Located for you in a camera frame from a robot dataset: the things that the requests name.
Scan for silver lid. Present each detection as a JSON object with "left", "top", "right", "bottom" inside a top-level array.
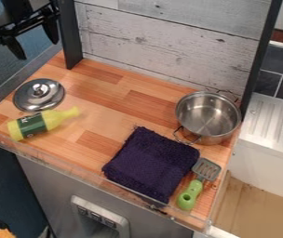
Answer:
[{"left": 12, "top": 77, "right": 67, "bottom": 113}]

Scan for green and grey spatula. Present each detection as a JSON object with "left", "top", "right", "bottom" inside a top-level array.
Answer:
[{"left": 175, "top": 157, "right": 224, "bottom": 212}]

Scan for purple cloth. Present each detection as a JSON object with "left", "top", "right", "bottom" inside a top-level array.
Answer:
[{"left": 100, "top": 126, "right": 202, "bottom": 205}]

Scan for yellow toy bottle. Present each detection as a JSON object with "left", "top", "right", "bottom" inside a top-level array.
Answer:
[{"left": 6, "top": 106, "right": 82, "bottom": 142}]

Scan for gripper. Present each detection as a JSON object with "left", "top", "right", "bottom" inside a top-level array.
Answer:
[{"left": 0, "top": 0, "right": 61, "bottom": 61}]

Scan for silver pot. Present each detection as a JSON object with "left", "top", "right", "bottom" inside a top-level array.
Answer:
[{"left": 171, "top": 88, "right": 244, "bottom": 147}]

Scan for white cabinet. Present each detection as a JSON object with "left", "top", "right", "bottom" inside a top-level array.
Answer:
[{"left": 225, "top": 91, "right": 283, "bottom": 205}]

